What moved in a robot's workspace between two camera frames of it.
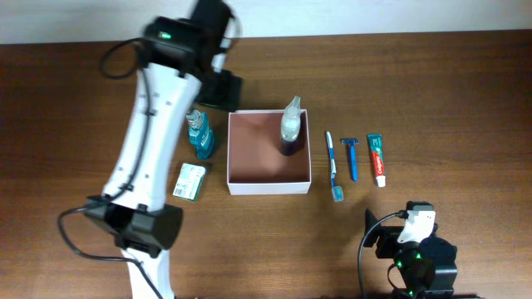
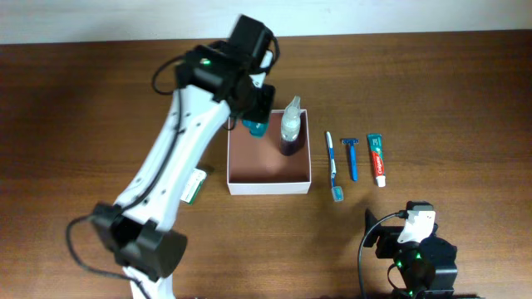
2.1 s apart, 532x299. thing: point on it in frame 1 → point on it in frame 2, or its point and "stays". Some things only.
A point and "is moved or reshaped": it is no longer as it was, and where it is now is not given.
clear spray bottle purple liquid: (292, 129) stays
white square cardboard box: (256, 164) stays
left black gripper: (222, 92) → (263, 104)
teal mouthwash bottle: (199, 134) is moved or reshaped
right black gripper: (383, 242) stays
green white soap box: (189, 182) stays
